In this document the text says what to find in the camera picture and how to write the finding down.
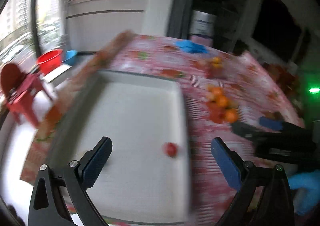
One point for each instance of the red plastic basin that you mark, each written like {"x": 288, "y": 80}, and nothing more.
{"x": 49, "y": 61}

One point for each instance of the blue plastic basin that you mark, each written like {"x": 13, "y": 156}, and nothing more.
{"x": 70, "y": 57}

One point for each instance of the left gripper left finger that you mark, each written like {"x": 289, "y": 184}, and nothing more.
{"x": 93, "y": 161}

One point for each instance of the orange fruit in bowl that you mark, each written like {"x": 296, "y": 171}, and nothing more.
{"x": 216, "y": 60}

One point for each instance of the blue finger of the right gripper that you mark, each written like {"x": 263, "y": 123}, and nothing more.
{"x": 271, "y": 124}

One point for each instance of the white cabinet counter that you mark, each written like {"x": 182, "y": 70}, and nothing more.
{"x": 91, "y": 24}

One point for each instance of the red plastic chair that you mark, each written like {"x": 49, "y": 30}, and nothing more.
{"x": 19, "y": 89}

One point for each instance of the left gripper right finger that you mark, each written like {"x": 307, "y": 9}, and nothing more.
{"x": 234, "y": 169}

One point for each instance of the white plastic bag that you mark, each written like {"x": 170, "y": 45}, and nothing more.
{"x": 202, "y": 24}

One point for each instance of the pink strawberry pattern tablecloth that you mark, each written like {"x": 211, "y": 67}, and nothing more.
{"x": 253, "y": 92}

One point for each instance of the blue gloved right hand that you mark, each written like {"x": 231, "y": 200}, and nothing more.
{"x": 307, "y": 185}

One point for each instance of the orange tangerine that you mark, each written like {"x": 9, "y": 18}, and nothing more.
{"x": 222, "y": 101}
{"x": 231, "y": 115}
{"x": 216, "y": 91}

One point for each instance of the clear glass fruit bowl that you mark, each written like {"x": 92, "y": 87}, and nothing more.
{"x": 214, "y": 70}

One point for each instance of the small white stool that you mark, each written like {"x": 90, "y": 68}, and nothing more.
{"x": 58, "y": 75}

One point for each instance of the white rectangular tray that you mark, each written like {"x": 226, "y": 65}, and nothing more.
{"x": 139, "y": 184}

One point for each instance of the dark red cherry tomato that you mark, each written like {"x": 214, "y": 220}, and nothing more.
{"x": 170, "y": 149}

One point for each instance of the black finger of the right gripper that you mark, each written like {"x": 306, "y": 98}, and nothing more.
{"x": 246, "y": 131}

